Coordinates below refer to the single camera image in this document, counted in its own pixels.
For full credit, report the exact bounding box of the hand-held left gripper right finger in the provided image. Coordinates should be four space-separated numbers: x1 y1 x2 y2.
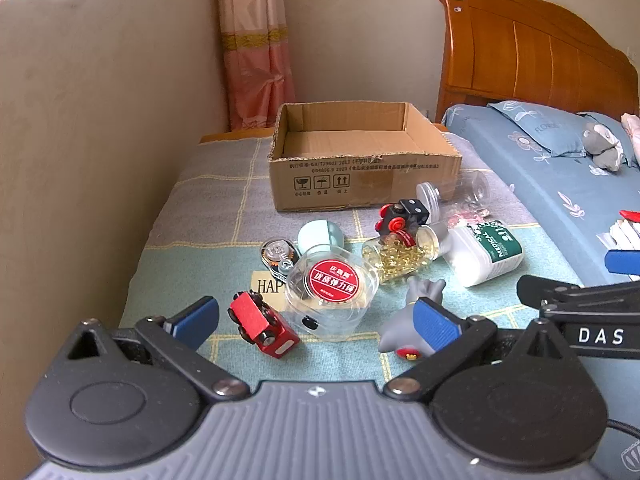
382 297 578 402

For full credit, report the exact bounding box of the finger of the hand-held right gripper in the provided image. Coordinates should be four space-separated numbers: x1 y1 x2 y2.
604 249 640 278
516 274 640 312

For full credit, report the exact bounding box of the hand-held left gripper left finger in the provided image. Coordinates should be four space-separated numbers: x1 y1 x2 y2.
65 296 251 403

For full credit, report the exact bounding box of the grey toy shark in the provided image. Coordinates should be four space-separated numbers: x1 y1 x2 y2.
377 277 448 361

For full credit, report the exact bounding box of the red toy car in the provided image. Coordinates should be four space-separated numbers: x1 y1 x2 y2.
229 290 301 359

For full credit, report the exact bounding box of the white bottle green label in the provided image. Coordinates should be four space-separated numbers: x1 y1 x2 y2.
442 220 526 288

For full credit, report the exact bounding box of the black silver keychain tool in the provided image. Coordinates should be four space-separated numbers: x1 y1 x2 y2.
260 238 301 278

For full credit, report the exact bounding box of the clear round container red label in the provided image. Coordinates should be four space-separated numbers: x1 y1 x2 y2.
284 245 381 343

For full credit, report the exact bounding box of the large clear plastic jar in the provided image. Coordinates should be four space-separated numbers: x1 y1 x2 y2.
416 169 492 226

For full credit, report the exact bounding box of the light green round case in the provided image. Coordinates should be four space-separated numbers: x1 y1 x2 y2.
297 220 346 261

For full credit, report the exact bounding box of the cardboard box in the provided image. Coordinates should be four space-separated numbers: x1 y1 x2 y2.
267 101 463 212

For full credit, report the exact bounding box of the white paper stack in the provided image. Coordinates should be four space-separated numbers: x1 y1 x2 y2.
597 220 640 251

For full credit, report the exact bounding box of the clear bottle of yellow capsules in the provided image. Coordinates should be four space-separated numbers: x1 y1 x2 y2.
361 224 453 286

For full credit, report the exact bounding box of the blue floral bed sheet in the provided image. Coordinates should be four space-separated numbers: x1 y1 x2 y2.
442 104 640 291

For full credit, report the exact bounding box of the red black toy train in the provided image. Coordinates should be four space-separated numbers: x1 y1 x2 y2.
376 199 432 248

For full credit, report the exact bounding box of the grey plush toy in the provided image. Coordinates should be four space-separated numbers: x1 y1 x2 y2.
581 121 632 171

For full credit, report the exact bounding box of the white pink cloth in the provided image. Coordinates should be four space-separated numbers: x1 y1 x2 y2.
621 112 640 166

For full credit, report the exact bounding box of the blue floral pillow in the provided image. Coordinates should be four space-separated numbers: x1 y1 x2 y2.
487 100 640 173

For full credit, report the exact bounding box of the wooden bed headboard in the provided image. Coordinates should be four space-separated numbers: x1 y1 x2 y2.
435 0 640 121

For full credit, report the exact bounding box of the pink curtain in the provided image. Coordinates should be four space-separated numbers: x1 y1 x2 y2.
215 0 297 132

